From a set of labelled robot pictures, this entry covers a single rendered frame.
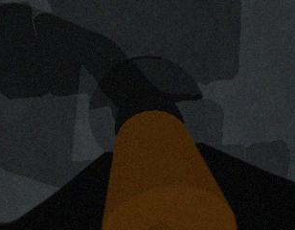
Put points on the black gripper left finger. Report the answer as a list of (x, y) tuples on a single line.
[(78, 205)]

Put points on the orange knob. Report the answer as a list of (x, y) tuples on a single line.
[(159, 181)]

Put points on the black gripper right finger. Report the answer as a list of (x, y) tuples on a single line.
[(259, 199)]

